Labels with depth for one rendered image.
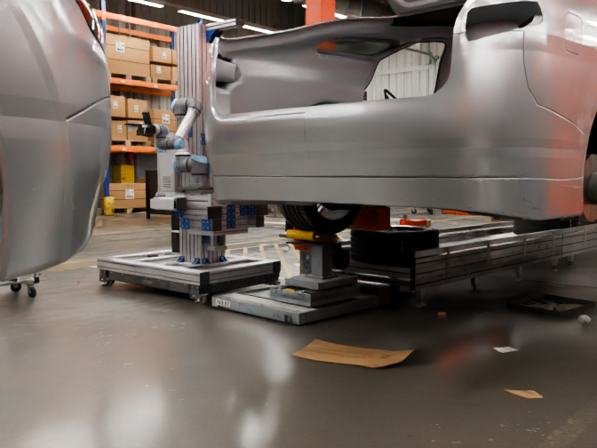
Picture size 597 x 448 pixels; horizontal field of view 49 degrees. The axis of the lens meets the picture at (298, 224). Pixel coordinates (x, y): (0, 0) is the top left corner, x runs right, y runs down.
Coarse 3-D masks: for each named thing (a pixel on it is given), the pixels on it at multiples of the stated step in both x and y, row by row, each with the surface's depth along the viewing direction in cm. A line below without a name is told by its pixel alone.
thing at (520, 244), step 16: (496, 240) 531; (512, 240) 551; (528, 240) 574; (544, 240) 596; (560, 240) 622; (416, 256) 449; (432, 256) 465; (448, 256) 477; (464, 256) 495; (480, 256) 513; (448, 272) 478
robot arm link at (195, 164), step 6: (192, 156) 475; (198, 156) 474; (204, 156) 477; (186, 162) 478; (192, 162) 475; (198, 162) 474; (204, 162) 476; (192, 168) 476; (198, 168) 474; (204, 168) 477
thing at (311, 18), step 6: (306, 0) 489; (312, 0) 486; (318, 0) 481; (324, 0) 482; (330, 0) 487; (306, 6) 490; (312, 6) 486; (318, 6) 482; (324, 6) 482; (330, 6) 487; (306, 12) 490; (312, 12) 486; (318, 12) 482; (324, 12) 483; (330, 12) 488; (306, 18) 490; (312, 18) 487; (318, 18) 482; (324, 18) 483; (330, 18) 488; (306, 24) 491
